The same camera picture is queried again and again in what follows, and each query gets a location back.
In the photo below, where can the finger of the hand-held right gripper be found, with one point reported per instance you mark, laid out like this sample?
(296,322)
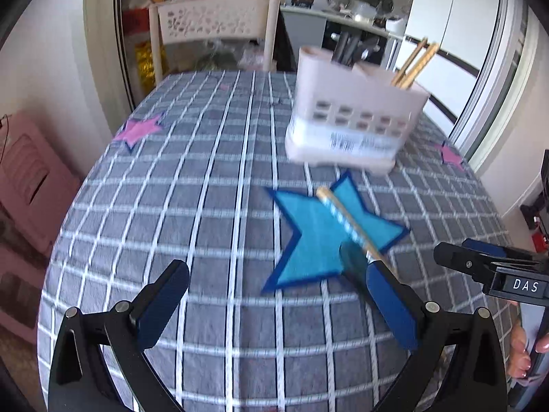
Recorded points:
(465,261)
(489,246)

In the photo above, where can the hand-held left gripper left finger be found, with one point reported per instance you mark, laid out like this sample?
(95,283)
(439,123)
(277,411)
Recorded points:
(163,304)

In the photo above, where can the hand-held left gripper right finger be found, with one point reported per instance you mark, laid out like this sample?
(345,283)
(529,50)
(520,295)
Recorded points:
(390,304)

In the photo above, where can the blue patterned bamboo chopstick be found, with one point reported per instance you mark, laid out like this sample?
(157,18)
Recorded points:
(343,216)

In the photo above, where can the beige plastic utensil holder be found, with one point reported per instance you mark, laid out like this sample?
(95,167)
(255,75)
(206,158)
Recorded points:
(351,107)

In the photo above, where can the person's right hand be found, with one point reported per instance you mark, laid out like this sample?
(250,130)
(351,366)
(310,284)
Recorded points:
(519,352)

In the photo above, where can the red and black object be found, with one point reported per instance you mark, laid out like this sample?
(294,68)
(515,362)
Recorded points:
(536,223)

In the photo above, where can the grey checked star tablecloth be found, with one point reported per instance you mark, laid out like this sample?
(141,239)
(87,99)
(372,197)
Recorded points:
(193,180)

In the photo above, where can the pink plastic stool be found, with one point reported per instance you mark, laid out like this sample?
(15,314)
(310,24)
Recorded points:
(17,292)
(34,171)

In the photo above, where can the white refrigerator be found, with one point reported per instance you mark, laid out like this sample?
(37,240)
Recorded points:
(450,13)

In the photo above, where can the gold foil bag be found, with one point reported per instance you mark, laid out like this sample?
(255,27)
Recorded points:
(148,62)

